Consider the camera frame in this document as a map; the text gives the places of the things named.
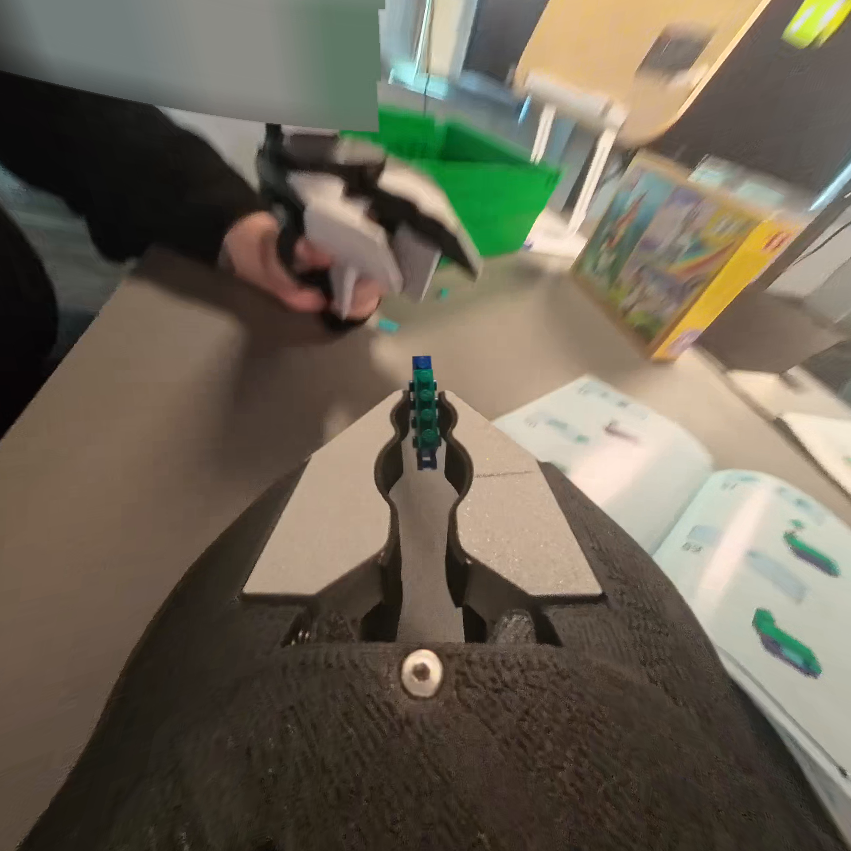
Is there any person's left forearm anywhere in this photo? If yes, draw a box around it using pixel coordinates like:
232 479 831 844
0 70 263 267

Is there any white paper leaflet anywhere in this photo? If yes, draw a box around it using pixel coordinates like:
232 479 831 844
525 209 589 262

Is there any pale blue instruction booklet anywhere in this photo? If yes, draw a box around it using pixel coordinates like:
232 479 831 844
492 375 851 840

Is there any light wooden table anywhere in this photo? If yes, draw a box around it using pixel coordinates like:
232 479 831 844
512 0 775 227

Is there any green plastic bin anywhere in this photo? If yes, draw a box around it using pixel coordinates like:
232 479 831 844
342 106 562 258

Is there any white paper sheet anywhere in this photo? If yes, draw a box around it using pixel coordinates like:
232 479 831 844
725 366 851 496

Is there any small black panel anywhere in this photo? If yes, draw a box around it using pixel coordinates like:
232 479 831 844
635 25 714 82

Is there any person's left hand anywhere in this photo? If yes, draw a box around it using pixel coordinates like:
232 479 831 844
223 211 384 318

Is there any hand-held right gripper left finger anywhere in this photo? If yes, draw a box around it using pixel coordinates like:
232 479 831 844
241 389 410 621

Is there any blue purple toy brick assembly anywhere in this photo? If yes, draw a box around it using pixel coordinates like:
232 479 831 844
410 355 441 471

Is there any colourful toy set box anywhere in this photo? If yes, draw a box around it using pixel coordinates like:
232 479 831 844
570 149 817 363

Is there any yellow green sign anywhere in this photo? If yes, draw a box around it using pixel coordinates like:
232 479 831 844
781 0 847 51

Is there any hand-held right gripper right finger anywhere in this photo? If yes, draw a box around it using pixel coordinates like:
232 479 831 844
435 389 606 609

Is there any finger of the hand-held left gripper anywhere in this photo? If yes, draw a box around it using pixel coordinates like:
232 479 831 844
290 172 405 320
375 160 483 303

